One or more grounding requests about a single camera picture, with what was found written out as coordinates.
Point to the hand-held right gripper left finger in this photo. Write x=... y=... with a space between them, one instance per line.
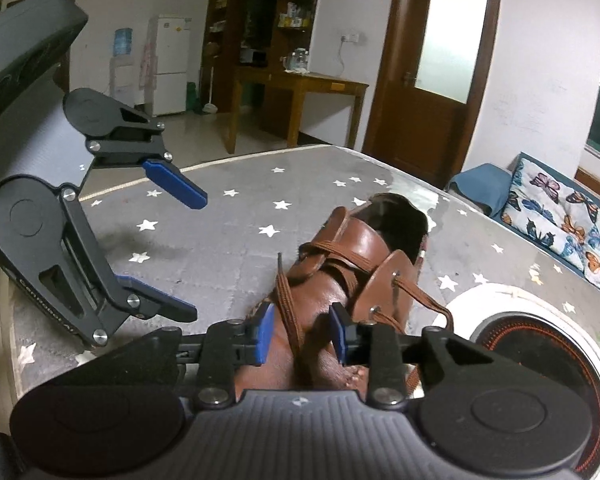
x=265 y=335

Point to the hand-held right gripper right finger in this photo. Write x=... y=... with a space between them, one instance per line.
x=340 y=335

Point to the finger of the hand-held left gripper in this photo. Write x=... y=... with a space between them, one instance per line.
x=175 y=182
x=160 y=305

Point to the brown shoelace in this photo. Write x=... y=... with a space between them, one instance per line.
x=285 y=310

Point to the brown leather shoe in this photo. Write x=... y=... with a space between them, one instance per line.
x=365 y=240

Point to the white broom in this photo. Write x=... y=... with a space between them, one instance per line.
x=210 y=107

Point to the green bin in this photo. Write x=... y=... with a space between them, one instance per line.
x=192 y=97

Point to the white water dispenser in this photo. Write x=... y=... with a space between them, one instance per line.
x=122 y=80

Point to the pink hanging cloth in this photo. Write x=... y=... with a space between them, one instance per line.
x=145 y=67

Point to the white refrigerator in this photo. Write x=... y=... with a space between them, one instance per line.
x=170 y=60

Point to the wooden desk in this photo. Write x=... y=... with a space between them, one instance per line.
x=305 y=80

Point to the glass jar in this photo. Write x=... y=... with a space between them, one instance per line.
x=297 y=60

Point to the dark wooden shelf cabinet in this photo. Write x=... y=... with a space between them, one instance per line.
x=260 y=10

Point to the round black induction cooktop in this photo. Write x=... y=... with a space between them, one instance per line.
x=545 y=355

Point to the blue sofa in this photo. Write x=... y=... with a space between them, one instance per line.
x=480 y=180

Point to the wooden door with frosted glass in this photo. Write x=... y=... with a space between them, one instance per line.
x=415 y=135

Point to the butterfly print pillow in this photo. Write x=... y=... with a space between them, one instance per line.
x=570 y=230

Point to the white wall socket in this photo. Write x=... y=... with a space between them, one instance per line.
x=350 y=37

